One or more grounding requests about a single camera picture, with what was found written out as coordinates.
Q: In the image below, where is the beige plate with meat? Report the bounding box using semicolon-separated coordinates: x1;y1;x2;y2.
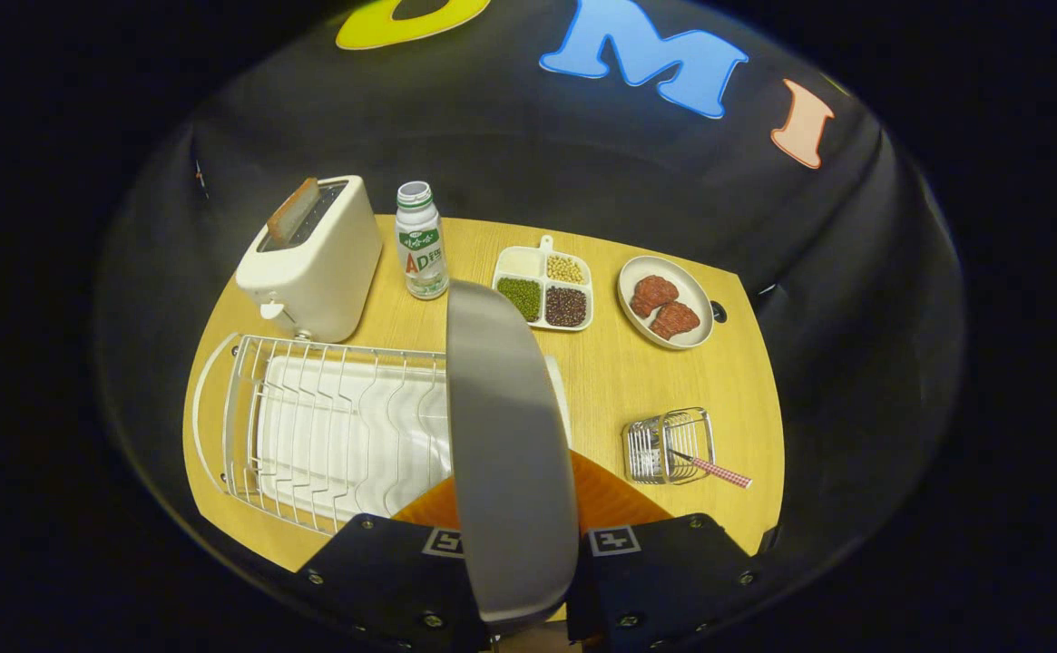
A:
617;255;716;351

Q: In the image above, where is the spoon with checked handle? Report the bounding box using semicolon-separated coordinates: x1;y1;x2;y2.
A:
669;448;753;490

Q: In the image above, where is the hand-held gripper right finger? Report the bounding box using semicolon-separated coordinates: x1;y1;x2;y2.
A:
566;449;769;652

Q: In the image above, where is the pile of dark red beans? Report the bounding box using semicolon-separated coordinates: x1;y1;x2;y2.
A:
545;287;588;327

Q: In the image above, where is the red meat piece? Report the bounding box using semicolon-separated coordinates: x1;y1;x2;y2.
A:
630;275;680;318
649;301;701;341

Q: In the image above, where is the pile of green beans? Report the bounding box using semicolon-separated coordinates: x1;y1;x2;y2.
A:
497;277;543;323

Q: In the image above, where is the metal wire basket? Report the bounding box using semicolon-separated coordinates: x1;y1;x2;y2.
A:
621;407;717;486

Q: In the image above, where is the white toaster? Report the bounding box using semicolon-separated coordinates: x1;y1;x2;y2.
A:
236;175;384;344

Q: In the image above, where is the beige round plate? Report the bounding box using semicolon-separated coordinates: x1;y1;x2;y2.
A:
445;278;581;627

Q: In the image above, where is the brown toast slice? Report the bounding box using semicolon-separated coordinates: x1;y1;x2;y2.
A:
266;178;321;246

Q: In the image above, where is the black backdrop cloth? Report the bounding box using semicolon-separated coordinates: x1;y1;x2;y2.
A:
97;0;964;599

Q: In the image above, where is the white divided tray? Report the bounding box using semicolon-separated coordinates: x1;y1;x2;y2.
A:
492;235;595;333

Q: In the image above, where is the white bottle with green label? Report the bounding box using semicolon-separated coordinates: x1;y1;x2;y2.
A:
395;180;450;301

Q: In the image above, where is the white wire dish rack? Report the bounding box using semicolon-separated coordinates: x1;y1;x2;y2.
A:
191;332;574;536

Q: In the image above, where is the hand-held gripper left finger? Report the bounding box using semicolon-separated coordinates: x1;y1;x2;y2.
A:
297;473;493;653

